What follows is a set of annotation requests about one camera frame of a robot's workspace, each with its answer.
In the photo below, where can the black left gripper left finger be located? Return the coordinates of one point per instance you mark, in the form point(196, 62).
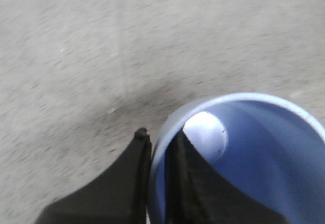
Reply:
point(118, 195)

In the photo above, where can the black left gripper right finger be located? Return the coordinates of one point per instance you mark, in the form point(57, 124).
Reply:
point(196, 193)

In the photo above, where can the blue plastic cup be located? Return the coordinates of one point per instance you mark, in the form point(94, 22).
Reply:
point(268, 147)

